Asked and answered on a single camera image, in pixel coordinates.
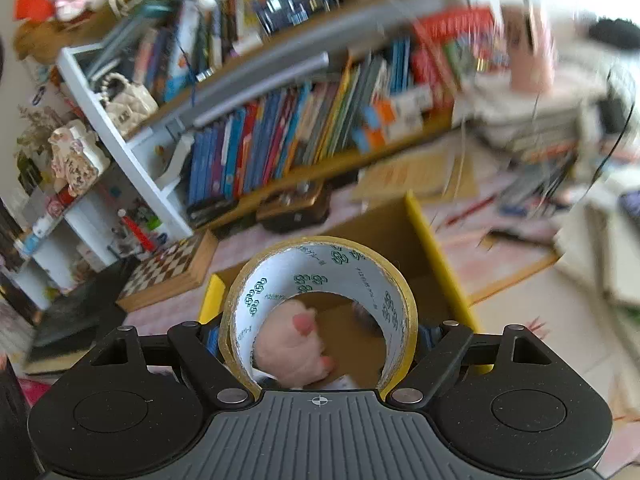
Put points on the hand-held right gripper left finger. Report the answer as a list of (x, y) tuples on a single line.
[(195, 347)]

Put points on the pink plush toy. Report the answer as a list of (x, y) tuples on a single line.
[(285, 345)]

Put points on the gold retro radio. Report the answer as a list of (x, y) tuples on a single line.
[(295, 212)]

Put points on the row of tall picture books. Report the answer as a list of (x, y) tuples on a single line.
[(170, 55)]

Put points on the cardboard sheets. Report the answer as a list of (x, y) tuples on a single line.
[(415, 175)]

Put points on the dried flowers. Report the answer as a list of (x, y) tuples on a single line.
[(37, 130)]

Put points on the orange hat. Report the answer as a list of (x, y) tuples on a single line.
[(32, 2)]

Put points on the pile of white papers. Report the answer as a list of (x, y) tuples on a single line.
[(610, 240)]

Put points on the red and white can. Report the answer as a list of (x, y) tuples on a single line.
[(61, 205)]

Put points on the red boxed book set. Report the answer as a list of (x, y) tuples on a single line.
[(455, 35)]

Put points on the wooden strip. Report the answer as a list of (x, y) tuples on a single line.
[(520, 275)]

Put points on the grey lamp bar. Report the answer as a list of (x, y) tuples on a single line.
[(250, 92)]

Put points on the red pencil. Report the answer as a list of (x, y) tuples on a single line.
[(470, 209)]

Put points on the row of colourful books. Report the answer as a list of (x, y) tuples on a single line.
[(280, 135)]

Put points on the black fluffy thing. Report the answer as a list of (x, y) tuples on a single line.
[(617, 32)]

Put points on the red cone toy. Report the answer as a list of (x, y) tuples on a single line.
[(140, 235)]

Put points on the wooden bookshelf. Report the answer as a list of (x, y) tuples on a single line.
[(310, 180)]

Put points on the blue label bottle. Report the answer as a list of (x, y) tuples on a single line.
[(31, 244)]

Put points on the ceramic figurine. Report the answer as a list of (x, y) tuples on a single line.
[(77, 160)]

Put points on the black book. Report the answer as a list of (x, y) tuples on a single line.
[(75, 330)]

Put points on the orange and white small box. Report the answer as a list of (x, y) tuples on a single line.
[(370, 139), (385, 112)]

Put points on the white quilted handbag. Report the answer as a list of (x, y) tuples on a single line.
[(130, 102)]

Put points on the stack of papers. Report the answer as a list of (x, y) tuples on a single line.
[(525, 120)]

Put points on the black striped packet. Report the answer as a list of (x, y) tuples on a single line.
[(297, 2)]

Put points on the brown plush toy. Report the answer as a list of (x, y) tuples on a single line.
[(40, 40)]

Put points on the cardboard box with yellow edges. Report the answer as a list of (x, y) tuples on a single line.
[(385, 240)]

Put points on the pink pen holder box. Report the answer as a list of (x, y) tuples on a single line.
[(530, 50)]

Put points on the yellow packing tape roll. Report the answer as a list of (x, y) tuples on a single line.
[(325, 260)]

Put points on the wooden chessboard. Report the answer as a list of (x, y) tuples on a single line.
[(165, 265)]

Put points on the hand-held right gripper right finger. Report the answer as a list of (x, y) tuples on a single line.
[(440, 355)]

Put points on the white shelf unit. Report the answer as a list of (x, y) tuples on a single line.
[(145, 175)]

